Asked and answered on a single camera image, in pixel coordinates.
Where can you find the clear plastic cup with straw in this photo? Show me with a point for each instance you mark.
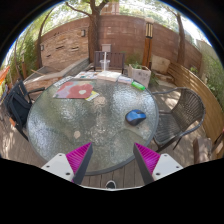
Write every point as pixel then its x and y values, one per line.
pixel 104 65

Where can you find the white planter box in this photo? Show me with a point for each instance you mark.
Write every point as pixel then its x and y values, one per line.
pixel 141 76

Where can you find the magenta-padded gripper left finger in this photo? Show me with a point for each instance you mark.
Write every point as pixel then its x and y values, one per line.
pixel 60 165

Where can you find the thin curved tree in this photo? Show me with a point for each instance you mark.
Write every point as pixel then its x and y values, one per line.
pixel 40 43

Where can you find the dark wooden bench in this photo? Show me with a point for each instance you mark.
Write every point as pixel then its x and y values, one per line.
pixel 116 60

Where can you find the wall lamp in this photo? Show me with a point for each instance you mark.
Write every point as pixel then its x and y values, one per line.
pixel 42 47
pixel 83 33

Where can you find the green packet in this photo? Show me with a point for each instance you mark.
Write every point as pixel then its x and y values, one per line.
pixel 138 85

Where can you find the grey box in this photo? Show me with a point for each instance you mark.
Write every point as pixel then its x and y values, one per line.
pixel 106 47

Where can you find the stone raised bed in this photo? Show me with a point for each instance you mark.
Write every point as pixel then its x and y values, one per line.
pixel 53 75

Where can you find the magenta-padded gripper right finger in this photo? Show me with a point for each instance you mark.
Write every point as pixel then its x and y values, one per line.
pixel 165 165

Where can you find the slim leaning tree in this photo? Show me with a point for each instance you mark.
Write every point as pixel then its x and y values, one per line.
pixel 181 40

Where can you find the small pale book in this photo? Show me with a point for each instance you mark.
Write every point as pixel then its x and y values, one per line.
pixel 125 79

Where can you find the dark wicker chair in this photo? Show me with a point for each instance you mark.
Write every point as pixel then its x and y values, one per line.
pixel 186 110

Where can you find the red floral mouse pad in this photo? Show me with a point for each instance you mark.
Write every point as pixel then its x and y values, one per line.
pixel 74 90

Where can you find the wooden slat fence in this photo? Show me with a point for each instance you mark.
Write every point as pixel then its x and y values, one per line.
pixel 200 90

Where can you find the blue and black computer mouse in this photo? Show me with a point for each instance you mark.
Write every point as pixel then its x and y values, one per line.
pixel 136 116

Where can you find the thick forked tree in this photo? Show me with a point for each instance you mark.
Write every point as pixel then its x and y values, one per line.
pixel 94 36

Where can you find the wooden post lamp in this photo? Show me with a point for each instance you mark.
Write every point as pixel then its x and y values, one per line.
pixel 147 43

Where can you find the yellow card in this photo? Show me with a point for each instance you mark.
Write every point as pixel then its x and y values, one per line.
pixel 92 96

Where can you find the leaning stone slab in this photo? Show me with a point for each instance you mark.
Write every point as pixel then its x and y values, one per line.
pixel 160 64

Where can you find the black chair with backpack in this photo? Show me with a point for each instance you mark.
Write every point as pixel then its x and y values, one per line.
pixel 17 105

